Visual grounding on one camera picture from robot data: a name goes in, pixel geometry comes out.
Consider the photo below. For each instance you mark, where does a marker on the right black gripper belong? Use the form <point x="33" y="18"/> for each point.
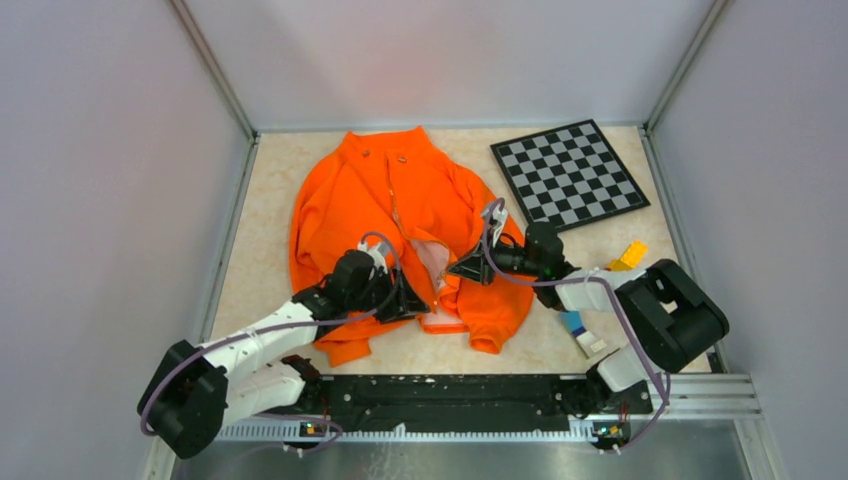
<point x="474" y="267"/>

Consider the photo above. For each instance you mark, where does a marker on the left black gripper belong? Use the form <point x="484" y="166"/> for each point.
<point x="406" y="304"/>

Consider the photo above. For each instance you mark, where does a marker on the orange zip-up jacket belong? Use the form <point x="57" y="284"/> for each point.
<point x="430" y="208"/>

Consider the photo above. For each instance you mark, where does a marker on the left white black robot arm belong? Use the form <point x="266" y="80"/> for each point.
<point x="196" y="390"/>

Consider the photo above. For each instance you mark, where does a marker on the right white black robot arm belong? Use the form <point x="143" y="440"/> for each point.
<point x="669" y="319"/>

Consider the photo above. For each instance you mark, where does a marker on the blue and white box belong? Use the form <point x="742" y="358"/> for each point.
<point x="589" y="343"/>

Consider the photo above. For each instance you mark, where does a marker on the black and grey checkerboard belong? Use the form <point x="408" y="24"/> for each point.
<point x="569" y="176"/>

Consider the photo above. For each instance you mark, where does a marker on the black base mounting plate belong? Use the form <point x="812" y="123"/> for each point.
<point x="468" y="403"/>

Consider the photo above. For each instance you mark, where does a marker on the yellow red toy blocks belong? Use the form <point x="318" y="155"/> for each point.
<point x="630" y="258"/>

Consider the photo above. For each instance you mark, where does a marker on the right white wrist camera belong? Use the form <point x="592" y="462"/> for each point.
<point x="495" y="217"/>

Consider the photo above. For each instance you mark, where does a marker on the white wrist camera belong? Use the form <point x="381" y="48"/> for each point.
<point x="495" y="217"/>
<point x="378" y="253"/>

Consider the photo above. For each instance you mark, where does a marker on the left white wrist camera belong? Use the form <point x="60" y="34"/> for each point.
<point x="378" y="253"/>

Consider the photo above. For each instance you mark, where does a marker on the aluminium frame rail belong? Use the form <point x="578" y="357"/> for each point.
<point x="693" y="400"/>

